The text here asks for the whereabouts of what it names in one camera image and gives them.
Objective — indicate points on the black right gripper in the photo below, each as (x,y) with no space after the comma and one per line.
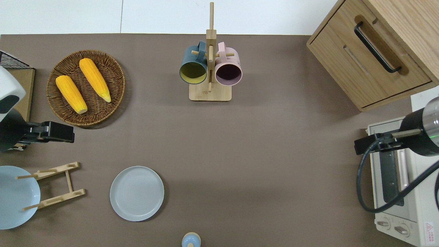
(416,137)

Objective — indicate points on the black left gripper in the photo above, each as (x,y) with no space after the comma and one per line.
(10,133)

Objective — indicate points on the gray round plate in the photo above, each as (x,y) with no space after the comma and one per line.
(137,193)

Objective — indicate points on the light blue plate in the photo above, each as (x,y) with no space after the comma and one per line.
(15,199)

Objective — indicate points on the yellow corn cob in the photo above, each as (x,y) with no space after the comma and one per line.
(95,79)
(71,94)

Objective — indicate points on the brown wicker basket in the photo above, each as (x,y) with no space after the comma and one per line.
(99,113)

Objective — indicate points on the wooden dish rack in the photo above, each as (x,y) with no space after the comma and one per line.
(51,200)

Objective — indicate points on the white toaster oven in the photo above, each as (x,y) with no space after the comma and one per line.
(422,206)

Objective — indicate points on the wooden cabinet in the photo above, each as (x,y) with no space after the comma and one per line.
(343,61)

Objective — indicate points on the dark blue mug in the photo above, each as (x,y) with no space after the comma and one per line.
(192,60)

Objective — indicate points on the wooden mug tree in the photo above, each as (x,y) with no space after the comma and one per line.
(210,94)

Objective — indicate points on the pink mug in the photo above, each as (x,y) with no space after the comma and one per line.
(228,60)

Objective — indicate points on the small blue bell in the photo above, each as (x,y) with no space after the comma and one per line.
(191,240)

